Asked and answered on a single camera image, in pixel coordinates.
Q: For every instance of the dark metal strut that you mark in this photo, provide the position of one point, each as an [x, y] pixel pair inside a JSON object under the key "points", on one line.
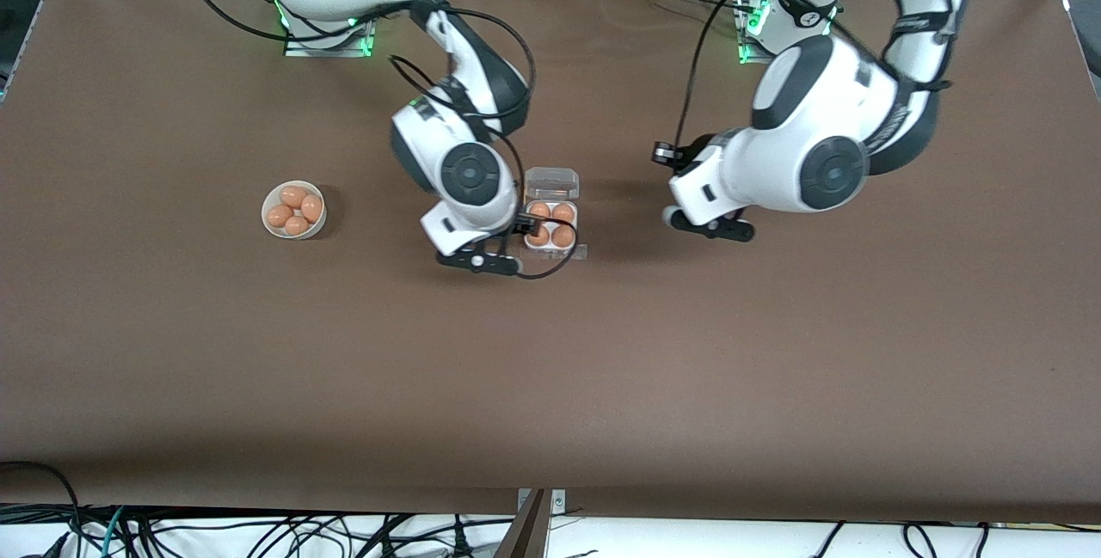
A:
{"points": [[523, 536]]}

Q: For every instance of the white round bowl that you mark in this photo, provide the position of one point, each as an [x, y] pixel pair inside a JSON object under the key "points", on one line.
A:
{"points": [[268, 231]]}

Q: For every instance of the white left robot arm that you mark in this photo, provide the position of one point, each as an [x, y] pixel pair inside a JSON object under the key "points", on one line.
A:
{"points": [[826, 154]]}

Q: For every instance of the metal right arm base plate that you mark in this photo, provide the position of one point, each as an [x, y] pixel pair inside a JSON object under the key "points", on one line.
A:
{"points": [[331, 49]]}

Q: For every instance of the clear plastic egg box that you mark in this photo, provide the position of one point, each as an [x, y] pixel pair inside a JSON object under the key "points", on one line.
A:
{"points": [[552, 184]]}

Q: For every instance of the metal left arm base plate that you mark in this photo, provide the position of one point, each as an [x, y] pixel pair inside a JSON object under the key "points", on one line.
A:
{"points": [[747, 46]]}

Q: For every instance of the silver corner bracket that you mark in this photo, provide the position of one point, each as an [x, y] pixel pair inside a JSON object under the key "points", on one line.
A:
{"points": [[557, 502]]}

